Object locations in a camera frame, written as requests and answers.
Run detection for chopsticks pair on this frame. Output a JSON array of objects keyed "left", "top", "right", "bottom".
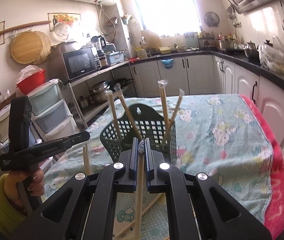
[{"left": 134, "top": 139, "right": 145, "bottom": 239}]

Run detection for yellow green sleeve forearm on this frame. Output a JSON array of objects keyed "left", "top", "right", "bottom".
[{"left": 0, "top": 174, "right": 27, "bottom": 237}]

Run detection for left hand painted nails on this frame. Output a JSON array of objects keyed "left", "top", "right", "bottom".
[{"left": 4, "top": 168, "right": 45, "bottom": 210}]

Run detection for dark green utensil basket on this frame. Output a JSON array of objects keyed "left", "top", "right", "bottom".
[{"left": 100, "top": 103, "right": 177, "bottom": 165}]

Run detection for plastic drawer storage unit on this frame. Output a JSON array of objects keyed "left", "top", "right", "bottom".
[{"left": 0, "top": 79, "right": 77, "bottom": 151}]

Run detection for red plastic basin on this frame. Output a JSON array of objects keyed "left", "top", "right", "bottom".
[{"left": 17, "top": 70, "right": 46, "bottom": 95}]

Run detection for stacked steel pots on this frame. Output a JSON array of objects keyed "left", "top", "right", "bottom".
[{"left": 89, "top": 81, "right": 109, "bottom": 103}]

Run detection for cartoon print table cloth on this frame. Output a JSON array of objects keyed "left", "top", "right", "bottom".
[{"left": 42, "top": 94, "right": 274, "bottom": 239}]

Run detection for metal shelf rack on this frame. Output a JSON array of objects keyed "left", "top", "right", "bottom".
[{"left": 64, "top": 60, "right": 130, "bottom": 129}]

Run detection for blue hanging bin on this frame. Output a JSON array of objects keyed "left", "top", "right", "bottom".
[{"left": 160, "top": 59, "right": 174, "bottom": 69}]

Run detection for black microwave oven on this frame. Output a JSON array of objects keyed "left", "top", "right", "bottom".
[{"left": 47, "top": 45, "right": 100, "bottom": 82}]

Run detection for round bamboo cutting board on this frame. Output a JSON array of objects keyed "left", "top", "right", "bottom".
[{"left": 10, "top": 31, "right": 52, "bottom": 65}]

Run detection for light blue storage box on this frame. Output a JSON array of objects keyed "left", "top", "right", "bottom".
[{"left": 106, "top": 51, "right": 125, "bottom": 66}]

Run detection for white base cabinets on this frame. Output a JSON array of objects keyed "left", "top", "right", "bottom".
[{"left": 131, "top": 53, "right": 284, "bottom": 153}]

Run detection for black blender jug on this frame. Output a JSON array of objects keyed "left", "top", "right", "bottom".
[{"left": 91, "top": 35, "right": 106, "bottom": 56}]

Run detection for pink towel blanket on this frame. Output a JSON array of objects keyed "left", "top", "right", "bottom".
[{"left": 241, "top": 95, "right": 284, "bottom": 239}]

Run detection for wooden rolling pin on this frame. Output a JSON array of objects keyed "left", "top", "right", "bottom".
[{"left": 0, "top": 20, "right": 50, "bottom": 35}]

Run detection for steel stock pot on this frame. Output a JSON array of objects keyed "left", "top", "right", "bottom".
[{"left": 218, "top": 40, "right": 235, "bottom": 50}]

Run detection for clear plastic food bag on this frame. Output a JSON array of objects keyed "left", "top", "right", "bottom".
[{"left": 258, "top": 35, "right": 284, "bottom": 74}]

